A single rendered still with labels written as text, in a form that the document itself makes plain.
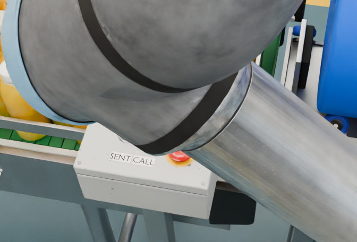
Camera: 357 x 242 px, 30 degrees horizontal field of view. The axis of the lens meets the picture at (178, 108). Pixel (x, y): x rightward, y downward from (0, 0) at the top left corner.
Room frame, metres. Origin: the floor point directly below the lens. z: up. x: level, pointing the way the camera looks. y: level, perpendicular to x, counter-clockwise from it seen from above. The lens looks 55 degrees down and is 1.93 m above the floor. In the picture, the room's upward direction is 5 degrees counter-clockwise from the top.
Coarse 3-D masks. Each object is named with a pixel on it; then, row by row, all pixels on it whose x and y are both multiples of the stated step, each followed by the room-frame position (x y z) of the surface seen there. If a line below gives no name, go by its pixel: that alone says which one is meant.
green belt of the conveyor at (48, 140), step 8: (280, 32) 0.91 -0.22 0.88; (272, 48) 0.86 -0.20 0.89; (264, 56) 0.84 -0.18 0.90; (272, 56) 0.84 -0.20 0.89; (264, 64) 0.82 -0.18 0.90; (272, 64) 0.82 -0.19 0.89; (272, 72) 0.81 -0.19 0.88; (0, 128) 0.72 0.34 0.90; (0, 136) 0.70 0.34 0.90; (8, 136) 0.70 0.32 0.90; (16, 136) 0.70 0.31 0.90; (48, 136) 0.69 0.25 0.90; (40, 144) 0.68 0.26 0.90; (48, 144) 0.68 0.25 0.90; (56, 144) 0.67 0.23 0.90; (64, 144) 0.67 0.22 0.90; (72, 144) 0.67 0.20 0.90
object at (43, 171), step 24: (0, 144) 0.68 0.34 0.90; (24, 144) 0.68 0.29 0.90; (0, 168) 0.67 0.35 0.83; (24, 168) 0.66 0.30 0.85; (48, 168) 0.64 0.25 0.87; (72, 168) 0.63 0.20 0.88; (24, 192) 0.66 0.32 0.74; (48, 192) 0.65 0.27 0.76; (72, 192) 0.63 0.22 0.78; (216, 192) 0.55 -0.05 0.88; (240, 192) 0.54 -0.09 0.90; (96, 216) 0.63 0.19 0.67; (216, 216) 0.55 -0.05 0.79; (240, 216) 0.54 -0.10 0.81; (96, 240) 0.64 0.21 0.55; (120, 240) 0.74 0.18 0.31
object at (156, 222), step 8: (144, 216) 0.51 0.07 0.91; (152, 216) 0.50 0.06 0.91; (160, 216) 0.50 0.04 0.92; (168, 216) 0.51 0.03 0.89; (152, 224) 0.50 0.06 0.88; (160, 224) 0.50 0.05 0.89; (168, 224) 0.51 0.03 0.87; (152, 232) 0.50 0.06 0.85; (160, 232) 0.50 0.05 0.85; (168, 232) 0.50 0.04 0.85; (152, 240) 0.50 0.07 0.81; (160, 240) 0.50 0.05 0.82; (168, 240) 0.50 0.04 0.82
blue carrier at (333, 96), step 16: (336, 0) 0.69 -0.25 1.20; (352, 0) 0.67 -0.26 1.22; (336, 16) 0.65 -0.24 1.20; (352, 16) 0.65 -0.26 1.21; (336, 32) 0.64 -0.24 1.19; (352, 32) 0.63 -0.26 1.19; (336, 48) 0.62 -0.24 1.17; (352, 48) 0.61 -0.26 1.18; (336, 64) 0.61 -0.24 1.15; (352, 64) 0.60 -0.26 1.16; (320, 80) 0.68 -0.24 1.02; (336, 80) 0.60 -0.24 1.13; (352, 80) 0.59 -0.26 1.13; (320, 96) 0.61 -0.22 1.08; (336, 96) 0.59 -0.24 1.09; (352, 96) 0.58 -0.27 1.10; (320, 112) 0.62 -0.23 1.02; (336, 112) 0.60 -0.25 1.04; (352, 112) 0.59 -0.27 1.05
